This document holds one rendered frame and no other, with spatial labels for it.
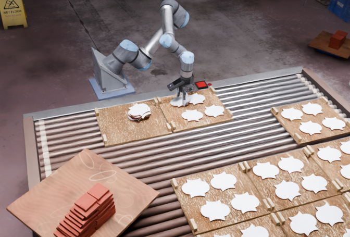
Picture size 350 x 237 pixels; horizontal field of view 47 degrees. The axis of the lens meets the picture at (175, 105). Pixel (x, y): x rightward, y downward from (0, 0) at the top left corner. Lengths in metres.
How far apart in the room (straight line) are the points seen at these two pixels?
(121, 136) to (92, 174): 0.42
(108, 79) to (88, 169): 0.90
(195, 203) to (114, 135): 0.68
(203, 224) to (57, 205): 0.69
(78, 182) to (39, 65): 3.04
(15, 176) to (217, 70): 2.51
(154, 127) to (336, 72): 3.17
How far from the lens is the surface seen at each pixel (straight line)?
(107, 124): 2.50
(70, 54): 5.09
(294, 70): 3.22
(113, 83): 2.85
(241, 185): 2.19
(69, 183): 2.05
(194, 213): 2.04
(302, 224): 2.10
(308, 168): 2.38
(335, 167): 2.44
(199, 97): 2.71
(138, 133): 2.42
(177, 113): 2.57
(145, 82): 4.51
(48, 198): 2.01
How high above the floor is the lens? 2.55
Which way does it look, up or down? 38 degrees down
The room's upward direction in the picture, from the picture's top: 3 degrees clockwise
